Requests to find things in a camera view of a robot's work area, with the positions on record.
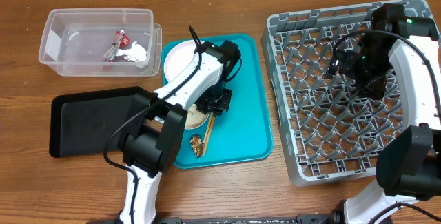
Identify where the white bowl with rice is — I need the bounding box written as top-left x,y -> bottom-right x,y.
185,104 -> 209,130

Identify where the white tissue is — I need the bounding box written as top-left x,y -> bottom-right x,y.
116,41 -> 147,68

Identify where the red snack wrapper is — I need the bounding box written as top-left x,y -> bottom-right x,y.
103,30 -> 130,62

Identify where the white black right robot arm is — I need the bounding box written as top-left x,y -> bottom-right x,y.
326,3 -> 440,223

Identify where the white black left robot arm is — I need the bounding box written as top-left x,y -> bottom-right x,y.
116,41 -> 242,223

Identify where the grey dishwasher rack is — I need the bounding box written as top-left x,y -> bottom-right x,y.
260,0 -> 441,187

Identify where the black waste tray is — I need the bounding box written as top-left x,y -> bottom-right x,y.
49,87 -> 156,158

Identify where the clear plastic waste bin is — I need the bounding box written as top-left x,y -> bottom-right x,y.
39,8 -> 163,77

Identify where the wooden chopstick left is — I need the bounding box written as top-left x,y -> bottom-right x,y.
203,113 -> 214,145

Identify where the wooden chopstick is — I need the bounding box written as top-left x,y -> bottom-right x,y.
203,113 -> 214,145
202,114 -> 215,156

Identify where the wooden chopstick right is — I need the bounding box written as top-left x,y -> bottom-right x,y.
202,114 -> 215,156

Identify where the teal plastic tray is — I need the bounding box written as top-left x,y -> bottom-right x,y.
174,34 -> 274,169

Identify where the brown food scrap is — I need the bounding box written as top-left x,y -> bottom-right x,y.
190,134 -> 204,158

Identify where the large white plate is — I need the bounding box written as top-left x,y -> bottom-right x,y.
163,40 -> 196,82

